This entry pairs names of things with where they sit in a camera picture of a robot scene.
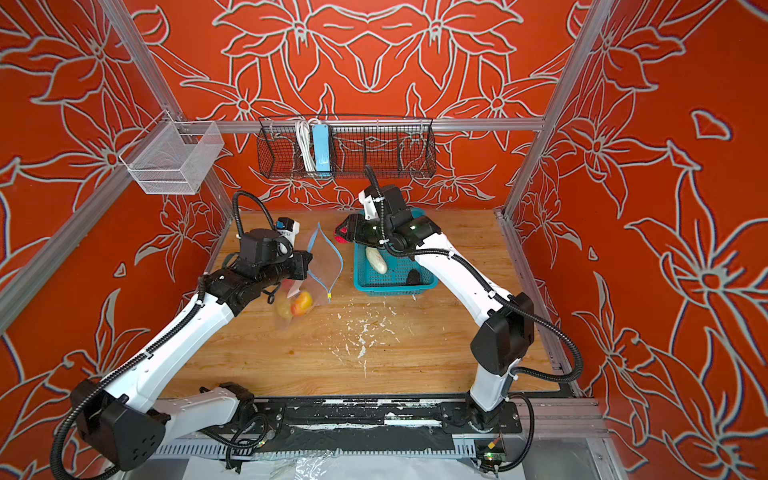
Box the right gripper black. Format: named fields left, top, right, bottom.
left=332, top=210, right=396, bottom=246

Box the dark avocado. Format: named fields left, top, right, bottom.
left=406, top=269, right=422, bottom=286

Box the clear zip top bag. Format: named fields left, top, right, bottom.
left=273, top=223, right=344, bottom=327

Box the red fruit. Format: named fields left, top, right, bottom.
left=334, top=227, right=349, bottom=244

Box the orange yellow mango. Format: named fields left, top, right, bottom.
left=290, top=291, right=314, bottom=317

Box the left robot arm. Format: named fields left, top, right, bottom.
left=50, top=212, right=313, bottom=479

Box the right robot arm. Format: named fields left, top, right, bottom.
left=335, top=165, right=584, bottom=432

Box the teal plastic basket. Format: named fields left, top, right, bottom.
left=353, top=244, right=439, bottom=296

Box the light blue box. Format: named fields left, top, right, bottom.
left=312, top=123, right=331, bottom=177

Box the small circuit board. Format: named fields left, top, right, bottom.
left=477, top=447, right=510, bottom=475

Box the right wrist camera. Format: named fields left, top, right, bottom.
left=358, top=190, right=379, bottom=221

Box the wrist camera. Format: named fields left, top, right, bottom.
left=275, top=217, right=300, bottom=246
left=358, top=190, right=379, bottom=221

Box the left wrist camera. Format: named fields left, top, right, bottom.
left=275, top=217, right=300, bottom=246

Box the black wire wall basket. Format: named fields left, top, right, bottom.
left=256, top=114, right=437, bottom=180

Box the white cable bundle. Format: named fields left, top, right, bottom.
left=295, top=119, right=316, bottom=175

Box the white wire mesh basket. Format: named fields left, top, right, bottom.
left=120, top=121, right=224, bottom=195

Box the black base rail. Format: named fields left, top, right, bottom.
left=203, top=395, right=523, bottom=454

